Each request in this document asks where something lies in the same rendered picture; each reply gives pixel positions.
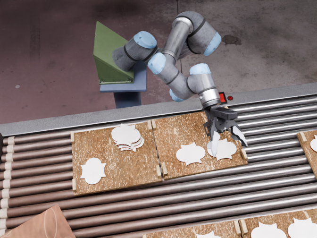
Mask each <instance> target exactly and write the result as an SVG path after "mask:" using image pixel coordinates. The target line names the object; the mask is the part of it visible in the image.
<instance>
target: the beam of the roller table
mask: <svg viewBox="0 0 317 238"><path fill-rule="evenodd" d="M225 96H226V99H227V104H223V105H218V107H219V106H220V107H225V106H227V107H228V108H232V107H239V106H246V105H253V104H260V103H267V102H277V101H284V100H291V99H298V98H305V97H312V96H317V82H313V83H306V84H299V85H290V86H282V87H275V88H268V89H261V90H254V91H246V92H239V93H229V94H225ZM228 96H232V97H233V100H231V101H230V100H228ZM202 108H203V106H202V104H201V102H200V100H199V98H193V99H188V100H184V101H182V102H176V101H172V102H162V103H155V104H148V105H141V106H133V107H126V108H119V109H112V110H102V111H95V112H88V113H80V114H73V115H66V116H59V117H52V118H44V119H35V120H28V121H20V122H13V123H6V124H0V133H1V134H2V136H3V137H4V138H9V137H12V136H15V137H17V136H27V135H34V134H41V133H48V132H55V131H62V130H69V129H76V128H86V127H93V126H100V125H107V124H114V123H121V122H128V121H135V120H142V119H152V118H159V117H166V116H173V115H180V114H187V113H194V112H201V111H202Z"/></svg>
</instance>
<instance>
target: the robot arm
mask: <svg viewBox="0 0 317 238"><path fill-rule="evenodd" d="M220 42H221V36H220V35H219V34H218V32H216V30H215V29H214V28H213V27H212V26H211V25H210V24H209V23H208V22H207V21H206V20H205V19H204V17H203V16H202V15H201V14H199V13H197V12H194V11H185V12H182V13H180V14H179V15H177V16H176V18H175V19H174V21H173V23H172V30H171V32H170V34H169V36H168V38H167V40H166V42H165V44H164V46H163V48H161V49H160V48H159V47H158V46H157V41H156V40H155V38H154V37H153V36H152V35H151V34H150V33H148V32H145V31H140V32H139V33H138V34H136V35H135V36H134V37H133V38H132V39H131V40H130V41H129V42H127V43H126V44H125V45H124V46H121V47H119V48H116V49H115V50H114V51H113V52H112V58H113V61H114V63H115V64H116V65H117V66H118V67H119V68H120V69H121V70H123V71H125V72H130V71H131V70H132V69H133V68H134V67H135V65H136V63H137V61H138V60H140V59H141V60H142V61H143V62H144V63H145V64H146V65H147V66H148V67H149V69H150V70H151V71H152V72H153V73H154V74H155V75H157V76H158V77H159V78H160V79H161V80H162V81H163V82H164V83H165V84H166V85H167V86H168V87H169V88H170V95H171V96H172V99H173V100H174V101H176V102H182V101H184V100H188V99H189V98H190V97H192V96H194V95H196V94H198V96H199V100H200V102H201V104H202V106H203V108H202V112H205V114H206V117H207V120H208V121H207V122H206V123H204V124H203V126H204V129H205V131H206V128H205V127H207V129H208V132H209V133H207V131H206V134H207V136H210V137H211V139H210V141H209V142H208V144H207V148H208V149H211V152H212V155H213V157H215V156H216V154H217V147H218V140H219V139H220V135H219V133H223V132H225V131H229V132H230V133H231V134H232V136H231V138H232V139H233V140H240V141H241V142H242V144H243V145H244V146H245V147H247V142H246V140H245V137H244V135H243V133H242V131H241V129H240V127H239V126H238V124H237V123H236V122H235V121H233V120H234V119H237V118H238V112H237V111H235V110H231V109H227V108H224V107H220V106H219V107H218V105H220V104H221V101H220V96H219V93H218V91H217V88H216V85H215V83H214V80H213V77H212V73H211V72H210V70H209V67H208V65H207V64H205V63H201V64H198V65H195V66H193V67H192V68H191V69H190V76H189V77H187V78H186V77H185V76H184V75H183V74H182V73H181V72H180V71H179V70H178V69H177V68H176V67H175V64H176V62H177V61H179V60H181V59H183V58H185V57H187V56H190V55H192V54H201V53H203V55H205V56H208V55H210V54H211V53H212V52H213V51H214V50H215V49H216V48H217V47H218V45H219V44H220Z"/></svg>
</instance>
